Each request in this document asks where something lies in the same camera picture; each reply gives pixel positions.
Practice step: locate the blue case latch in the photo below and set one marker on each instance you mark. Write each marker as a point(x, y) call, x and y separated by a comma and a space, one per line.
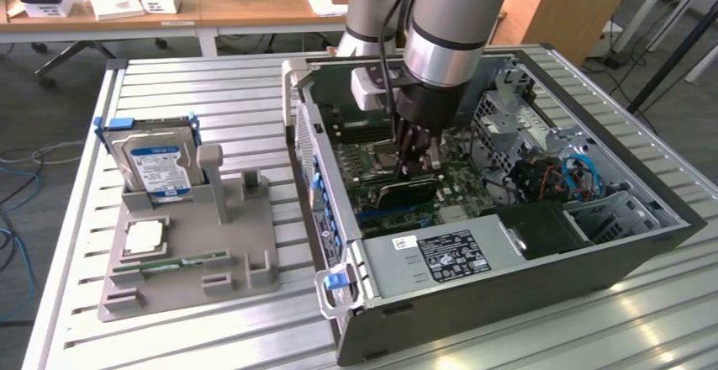
point(335, 281)

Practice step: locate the metal CPU socket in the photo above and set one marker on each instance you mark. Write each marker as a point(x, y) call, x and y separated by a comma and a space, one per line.
point(383, 160)

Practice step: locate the hard disk in blue carrier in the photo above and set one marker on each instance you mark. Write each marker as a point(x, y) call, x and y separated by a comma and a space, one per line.
point(151, 164)

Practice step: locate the wooden cabinet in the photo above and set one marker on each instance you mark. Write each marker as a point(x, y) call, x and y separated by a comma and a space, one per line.
point(566, 8)

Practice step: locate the green RAM stick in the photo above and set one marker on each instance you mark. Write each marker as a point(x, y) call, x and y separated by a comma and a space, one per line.
point(169, 262)

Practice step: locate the open grey PC case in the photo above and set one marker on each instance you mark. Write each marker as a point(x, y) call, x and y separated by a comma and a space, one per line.
point(505, 294)

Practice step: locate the green motherboard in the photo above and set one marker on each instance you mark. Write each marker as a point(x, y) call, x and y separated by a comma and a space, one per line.
point(466, 168)

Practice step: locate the perforated metal drive cage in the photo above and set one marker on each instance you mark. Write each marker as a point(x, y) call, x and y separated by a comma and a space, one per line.
point(505, 124)

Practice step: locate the wooden desk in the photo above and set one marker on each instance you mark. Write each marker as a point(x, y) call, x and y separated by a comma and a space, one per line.
point(225, 12)

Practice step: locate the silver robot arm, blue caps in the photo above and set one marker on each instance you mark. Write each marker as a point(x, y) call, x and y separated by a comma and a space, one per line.
point(449, 29)

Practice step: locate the blue expansion slot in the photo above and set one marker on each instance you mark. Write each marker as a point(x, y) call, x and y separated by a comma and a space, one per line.
point(375, 215)

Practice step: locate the grey plastic parts rack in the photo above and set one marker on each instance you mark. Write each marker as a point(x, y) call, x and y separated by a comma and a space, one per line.
point(225, 244)

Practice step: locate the silver CPU chip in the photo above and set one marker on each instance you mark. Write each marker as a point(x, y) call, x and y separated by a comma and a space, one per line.
point(145, 237)

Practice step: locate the black tripod pole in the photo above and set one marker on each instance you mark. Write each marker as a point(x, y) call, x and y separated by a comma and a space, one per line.
point(673, 54)

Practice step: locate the black graphics card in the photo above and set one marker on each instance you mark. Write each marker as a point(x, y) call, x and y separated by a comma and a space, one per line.
point(410, 193)

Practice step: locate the white open cardboard box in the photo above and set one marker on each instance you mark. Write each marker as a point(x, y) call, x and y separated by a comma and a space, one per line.
point(117, 6)

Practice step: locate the small white box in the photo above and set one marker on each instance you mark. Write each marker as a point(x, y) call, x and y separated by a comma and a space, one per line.
point(162, 1)

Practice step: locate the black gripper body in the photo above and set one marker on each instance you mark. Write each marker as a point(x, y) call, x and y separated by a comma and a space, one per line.
point(429, 107)

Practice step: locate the metal disk bay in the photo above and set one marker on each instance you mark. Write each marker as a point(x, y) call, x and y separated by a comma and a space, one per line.
point(617, 218)

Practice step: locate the grey power supply unit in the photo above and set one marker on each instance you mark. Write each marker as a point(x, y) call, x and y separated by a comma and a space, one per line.
point(393, 269)

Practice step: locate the silver chipset heatsink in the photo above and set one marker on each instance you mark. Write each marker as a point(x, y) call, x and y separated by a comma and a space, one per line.
point(456, 213)

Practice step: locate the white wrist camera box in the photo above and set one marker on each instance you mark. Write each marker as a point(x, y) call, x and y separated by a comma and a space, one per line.
point(367, 90)

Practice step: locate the white box with black top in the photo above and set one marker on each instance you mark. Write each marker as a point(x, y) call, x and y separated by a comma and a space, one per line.
point(47, 6)

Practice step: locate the white paper stack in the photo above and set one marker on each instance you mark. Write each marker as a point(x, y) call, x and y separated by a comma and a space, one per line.
point(326, 2)

